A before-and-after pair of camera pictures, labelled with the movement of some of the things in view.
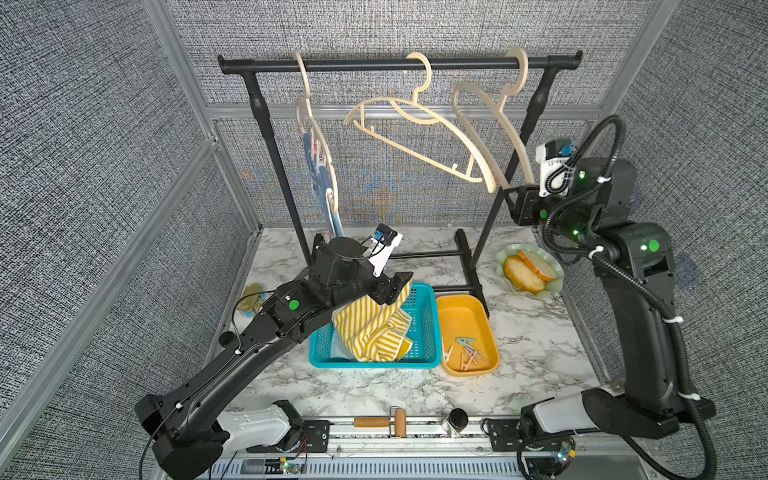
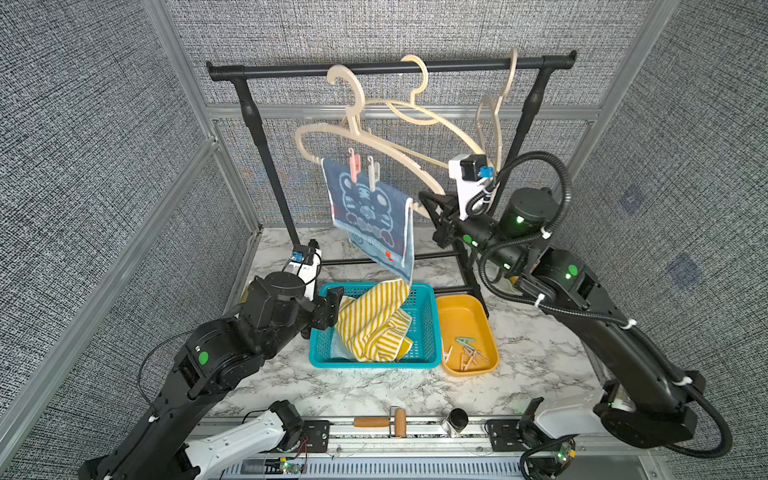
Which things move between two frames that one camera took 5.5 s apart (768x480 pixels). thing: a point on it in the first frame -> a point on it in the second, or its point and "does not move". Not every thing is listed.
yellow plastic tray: x=468 y=342 does not move
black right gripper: x=535 y=204 -> x=460 y=231
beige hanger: x=498 y=109 -> x=512 y=51
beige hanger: x=333 y=196 -> x=354 y=135
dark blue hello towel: x=323 y=183 -> x=378 y=221
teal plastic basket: x=425 y=352 does not move
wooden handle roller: x=400 y=422 does not move
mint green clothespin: x=464 y=341 does not move
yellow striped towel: x=375 y=332 does not move
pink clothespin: x=473 y=356 does not move
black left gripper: x=389 y=289 -> x=328 y=307
